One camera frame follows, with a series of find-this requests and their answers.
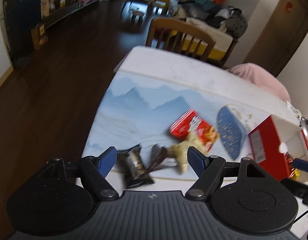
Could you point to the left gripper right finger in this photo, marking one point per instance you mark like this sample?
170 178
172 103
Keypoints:
209 171

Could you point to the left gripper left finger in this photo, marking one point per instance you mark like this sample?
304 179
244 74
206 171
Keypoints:
93 172

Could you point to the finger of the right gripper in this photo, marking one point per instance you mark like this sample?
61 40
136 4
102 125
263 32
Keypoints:
300 164

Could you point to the cream yellow snack bag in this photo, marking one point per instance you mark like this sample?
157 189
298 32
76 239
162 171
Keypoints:
179 150

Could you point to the black gold snack packet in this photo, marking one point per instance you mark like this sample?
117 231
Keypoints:
135 173

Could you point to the red lion chips bag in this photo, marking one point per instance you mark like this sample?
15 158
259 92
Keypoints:
192 126

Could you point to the dark brown snack packet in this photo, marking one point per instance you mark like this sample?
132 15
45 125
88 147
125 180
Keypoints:
161 158

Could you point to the copper foil snack bag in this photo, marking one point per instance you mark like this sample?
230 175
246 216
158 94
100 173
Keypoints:
294 173

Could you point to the red cardboard box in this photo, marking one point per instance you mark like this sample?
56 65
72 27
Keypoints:
274 137

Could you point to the silver desk lamp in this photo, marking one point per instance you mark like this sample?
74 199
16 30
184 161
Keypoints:
304 126

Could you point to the pink padded chair cover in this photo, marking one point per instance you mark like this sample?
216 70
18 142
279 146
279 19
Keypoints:
260 77

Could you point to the brown paper gift bag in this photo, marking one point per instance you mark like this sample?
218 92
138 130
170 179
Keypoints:
39 36

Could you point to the wooden dining chair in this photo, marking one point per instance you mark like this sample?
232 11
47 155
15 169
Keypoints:
179 37

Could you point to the sofa with cream cover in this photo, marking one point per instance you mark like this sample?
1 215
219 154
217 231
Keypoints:
225 24

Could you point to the wooden door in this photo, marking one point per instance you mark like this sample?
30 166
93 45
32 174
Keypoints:
281 37

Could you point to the dark tv console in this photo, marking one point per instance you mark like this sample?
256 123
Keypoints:
21 16

